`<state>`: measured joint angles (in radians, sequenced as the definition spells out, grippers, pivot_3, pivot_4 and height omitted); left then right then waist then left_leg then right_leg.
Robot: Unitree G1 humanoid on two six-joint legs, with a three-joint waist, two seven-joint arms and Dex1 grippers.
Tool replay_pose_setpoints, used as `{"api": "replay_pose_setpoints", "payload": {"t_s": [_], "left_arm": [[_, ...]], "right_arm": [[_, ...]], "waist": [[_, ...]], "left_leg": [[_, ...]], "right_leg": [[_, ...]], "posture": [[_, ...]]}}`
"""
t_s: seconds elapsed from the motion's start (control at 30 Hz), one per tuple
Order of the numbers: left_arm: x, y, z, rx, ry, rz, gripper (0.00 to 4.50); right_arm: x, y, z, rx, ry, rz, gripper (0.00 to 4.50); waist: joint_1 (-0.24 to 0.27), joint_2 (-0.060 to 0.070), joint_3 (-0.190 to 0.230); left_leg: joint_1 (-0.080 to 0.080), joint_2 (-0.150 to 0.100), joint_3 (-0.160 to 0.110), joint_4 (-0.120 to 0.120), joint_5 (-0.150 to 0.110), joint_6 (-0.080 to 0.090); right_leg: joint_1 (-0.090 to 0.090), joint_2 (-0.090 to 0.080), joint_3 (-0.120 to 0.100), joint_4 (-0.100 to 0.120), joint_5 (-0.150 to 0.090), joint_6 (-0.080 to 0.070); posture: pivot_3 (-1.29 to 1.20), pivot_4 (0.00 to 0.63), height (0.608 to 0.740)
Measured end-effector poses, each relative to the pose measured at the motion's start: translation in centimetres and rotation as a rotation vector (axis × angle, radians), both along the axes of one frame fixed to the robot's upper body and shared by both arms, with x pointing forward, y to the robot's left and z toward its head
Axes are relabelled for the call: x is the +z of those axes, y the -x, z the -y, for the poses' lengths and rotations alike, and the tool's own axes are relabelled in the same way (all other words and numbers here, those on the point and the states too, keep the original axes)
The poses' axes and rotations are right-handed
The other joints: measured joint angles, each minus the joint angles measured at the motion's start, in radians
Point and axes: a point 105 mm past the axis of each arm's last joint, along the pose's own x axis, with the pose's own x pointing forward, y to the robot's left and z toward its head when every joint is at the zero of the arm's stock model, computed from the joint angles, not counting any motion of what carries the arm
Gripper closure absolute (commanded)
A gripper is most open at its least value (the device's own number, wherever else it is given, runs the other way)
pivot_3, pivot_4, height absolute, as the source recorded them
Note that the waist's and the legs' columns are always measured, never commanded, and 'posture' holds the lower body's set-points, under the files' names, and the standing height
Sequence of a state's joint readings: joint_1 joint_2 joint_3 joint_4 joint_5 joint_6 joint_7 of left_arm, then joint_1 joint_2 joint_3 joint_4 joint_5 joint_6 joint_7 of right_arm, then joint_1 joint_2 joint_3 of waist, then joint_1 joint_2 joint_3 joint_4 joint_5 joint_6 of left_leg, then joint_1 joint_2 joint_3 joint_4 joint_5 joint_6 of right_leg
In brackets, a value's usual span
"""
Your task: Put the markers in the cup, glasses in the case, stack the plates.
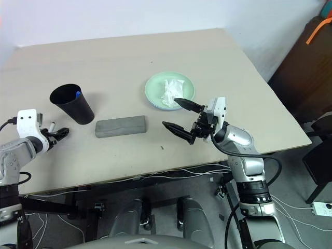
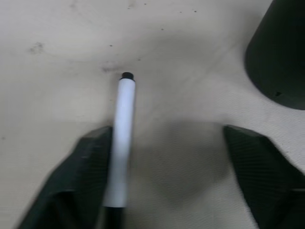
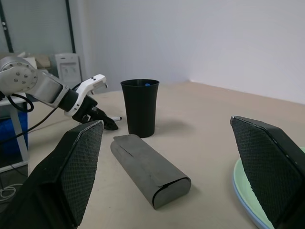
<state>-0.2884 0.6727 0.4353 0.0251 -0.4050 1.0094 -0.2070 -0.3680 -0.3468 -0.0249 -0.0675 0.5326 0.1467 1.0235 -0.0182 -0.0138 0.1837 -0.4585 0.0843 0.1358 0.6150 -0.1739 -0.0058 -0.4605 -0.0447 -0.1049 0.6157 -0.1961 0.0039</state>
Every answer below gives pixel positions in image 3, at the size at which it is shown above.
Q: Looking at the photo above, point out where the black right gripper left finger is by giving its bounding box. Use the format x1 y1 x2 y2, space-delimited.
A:
0 119 105 229

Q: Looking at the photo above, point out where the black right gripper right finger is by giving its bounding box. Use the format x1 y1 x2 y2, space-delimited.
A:
230 115 305 229

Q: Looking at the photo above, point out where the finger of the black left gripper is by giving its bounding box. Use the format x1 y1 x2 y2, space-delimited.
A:
94 107 115 123
102 120 119 131

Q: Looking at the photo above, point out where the grey glasses case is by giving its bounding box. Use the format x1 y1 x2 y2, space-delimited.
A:
110 134 192 210

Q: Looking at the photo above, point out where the light blue round plate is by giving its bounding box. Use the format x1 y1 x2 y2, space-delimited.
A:
231 146 305 229

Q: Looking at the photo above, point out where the black tapered cup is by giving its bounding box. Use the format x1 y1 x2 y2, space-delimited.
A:
120 78 161 139

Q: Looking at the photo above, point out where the white water dispenser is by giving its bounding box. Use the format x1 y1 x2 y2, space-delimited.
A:
54 52 83 84

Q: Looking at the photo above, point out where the brown cardboard box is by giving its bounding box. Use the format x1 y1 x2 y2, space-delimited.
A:
24 53 54 70

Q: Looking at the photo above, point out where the blue bin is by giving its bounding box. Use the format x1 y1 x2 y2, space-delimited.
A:
0 111 29 156

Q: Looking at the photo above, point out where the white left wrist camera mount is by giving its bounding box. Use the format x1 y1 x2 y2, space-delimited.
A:
63 74 109 117

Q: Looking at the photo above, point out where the white table frame leg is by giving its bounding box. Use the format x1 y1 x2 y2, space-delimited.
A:
0 94 30 173

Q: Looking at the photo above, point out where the white floor cable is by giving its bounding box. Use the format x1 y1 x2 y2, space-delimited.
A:
0 183 22 199

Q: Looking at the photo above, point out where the dark window frame post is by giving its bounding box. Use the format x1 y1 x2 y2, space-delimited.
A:
0 0 14 53
65 0 77 54

